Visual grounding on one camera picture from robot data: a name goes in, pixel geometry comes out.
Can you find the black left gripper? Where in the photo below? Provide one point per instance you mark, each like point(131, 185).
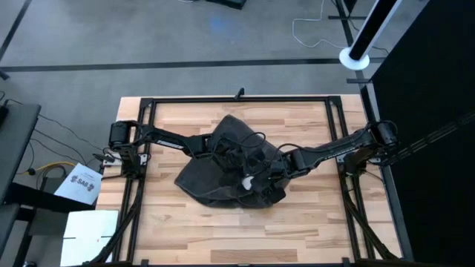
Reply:
point(234, 157)

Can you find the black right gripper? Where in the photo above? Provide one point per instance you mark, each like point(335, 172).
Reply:
point(276, 172)

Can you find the dark grey terry towel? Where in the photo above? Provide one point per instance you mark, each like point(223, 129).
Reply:
point(200, 181)

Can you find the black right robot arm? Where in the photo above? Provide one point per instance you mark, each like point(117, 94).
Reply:
point(334, 150)

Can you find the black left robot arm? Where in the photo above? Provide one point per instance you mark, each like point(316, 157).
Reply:
point(167, 139)

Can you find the black floor equipment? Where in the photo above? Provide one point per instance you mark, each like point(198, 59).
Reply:
point(228, 3)

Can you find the white printed paper sheet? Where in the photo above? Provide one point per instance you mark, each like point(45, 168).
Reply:
point(79, 183)

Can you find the black and white pole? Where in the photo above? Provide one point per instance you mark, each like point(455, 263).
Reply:
point(371, 26)

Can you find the dark grey side desk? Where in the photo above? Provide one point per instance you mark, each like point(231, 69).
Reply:
point(18, 148)

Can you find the small black frame bracket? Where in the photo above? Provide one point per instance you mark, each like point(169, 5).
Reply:
point(240, 93)

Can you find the black metal table frame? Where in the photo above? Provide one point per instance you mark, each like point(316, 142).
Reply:
point(297, 99)

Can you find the black partition wall panel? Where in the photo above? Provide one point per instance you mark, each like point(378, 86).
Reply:
point(430, 92)

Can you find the black desk leg frame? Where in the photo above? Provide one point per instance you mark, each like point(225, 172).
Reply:
point(44, 198)

